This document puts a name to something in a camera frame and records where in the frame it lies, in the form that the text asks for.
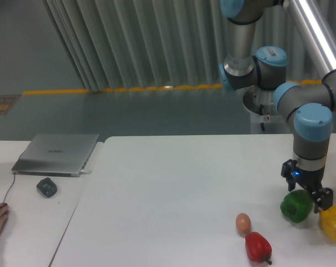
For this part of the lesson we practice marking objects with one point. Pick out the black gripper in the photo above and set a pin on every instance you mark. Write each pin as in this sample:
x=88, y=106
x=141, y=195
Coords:
x=310, y=181

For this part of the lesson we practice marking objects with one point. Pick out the green bell pepper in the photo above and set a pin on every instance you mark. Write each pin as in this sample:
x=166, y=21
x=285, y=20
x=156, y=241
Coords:
x=296, y=206

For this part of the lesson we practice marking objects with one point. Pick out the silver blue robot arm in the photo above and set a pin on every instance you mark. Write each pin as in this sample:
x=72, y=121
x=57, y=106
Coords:
x=306, y=109

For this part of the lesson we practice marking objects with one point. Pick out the yellow bell pepper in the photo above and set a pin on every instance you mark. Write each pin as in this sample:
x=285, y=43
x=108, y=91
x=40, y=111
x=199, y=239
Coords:
x=328, y=222

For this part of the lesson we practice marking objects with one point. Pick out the brown egg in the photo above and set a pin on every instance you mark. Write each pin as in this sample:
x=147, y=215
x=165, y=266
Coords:
x=243, y=223

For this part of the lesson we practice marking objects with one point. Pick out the red bell pepper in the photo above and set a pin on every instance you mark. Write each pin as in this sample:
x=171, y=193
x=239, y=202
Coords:
x=258, y=249

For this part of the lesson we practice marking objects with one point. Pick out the silver closed laptop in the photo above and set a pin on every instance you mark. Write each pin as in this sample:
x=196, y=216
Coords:
x=56, y=154

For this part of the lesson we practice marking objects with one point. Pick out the small black plastic object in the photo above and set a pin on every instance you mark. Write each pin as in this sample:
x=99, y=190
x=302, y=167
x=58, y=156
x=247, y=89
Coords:
x=47, y=187

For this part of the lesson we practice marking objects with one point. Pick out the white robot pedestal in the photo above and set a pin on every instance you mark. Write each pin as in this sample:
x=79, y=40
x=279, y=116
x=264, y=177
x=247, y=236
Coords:
x=264, y=118

